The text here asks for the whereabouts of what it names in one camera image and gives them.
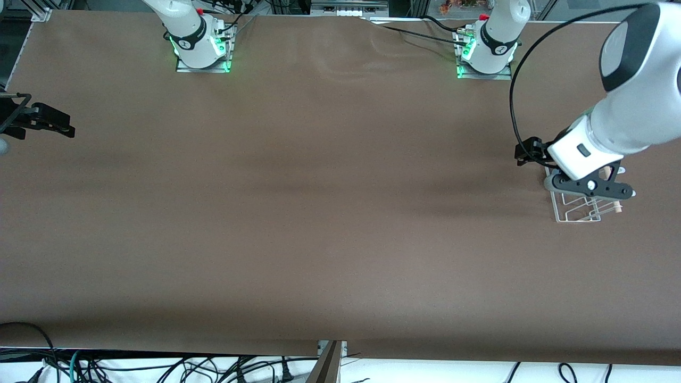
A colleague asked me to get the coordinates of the grey metal frame rail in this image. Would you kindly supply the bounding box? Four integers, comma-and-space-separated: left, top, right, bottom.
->
311, 0, 389, 16

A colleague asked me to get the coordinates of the thin black table cable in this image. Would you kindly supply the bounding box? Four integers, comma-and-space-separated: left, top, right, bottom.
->
419, 14, 470, 31

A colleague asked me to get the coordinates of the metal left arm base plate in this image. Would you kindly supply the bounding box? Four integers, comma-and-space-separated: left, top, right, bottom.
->
456, 27, 513, 80

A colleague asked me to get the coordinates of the white wire cup rack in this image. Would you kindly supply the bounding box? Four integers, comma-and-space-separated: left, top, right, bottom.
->
551, 166, 627, 223

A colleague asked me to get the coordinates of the aluminium frame profile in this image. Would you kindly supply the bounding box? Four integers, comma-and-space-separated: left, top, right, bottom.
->
21, 0, 54, 22

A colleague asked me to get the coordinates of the black looped floor cable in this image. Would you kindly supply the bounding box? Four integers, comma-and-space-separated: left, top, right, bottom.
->
0, 321, 58, 368

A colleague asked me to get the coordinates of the brown support beam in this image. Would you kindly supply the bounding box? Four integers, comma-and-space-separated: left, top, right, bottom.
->
308, 340, 347, 383

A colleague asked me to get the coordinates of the orange background object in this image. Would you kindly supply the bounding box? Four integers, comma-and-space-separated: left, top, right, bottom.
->
441, 0, 479, 14

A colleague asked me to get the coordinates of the thick black table cable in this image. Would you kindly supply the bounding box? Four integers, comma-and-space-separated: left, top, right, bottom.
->
366, 19, 464, 46

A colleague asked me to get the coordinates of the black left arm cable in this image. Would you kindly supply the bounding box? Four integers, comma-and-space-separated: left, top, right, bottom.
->
509, 3, 658, 160

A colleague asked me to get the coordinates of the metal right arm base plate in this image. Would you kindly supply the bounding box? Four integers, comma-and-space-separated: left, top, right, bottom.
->
176, 20, 234, 73

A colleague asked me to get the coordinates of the brown table cover sheet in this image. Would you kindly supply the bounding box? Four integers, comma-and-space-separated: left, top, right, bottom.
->
0, 11, 681, 368

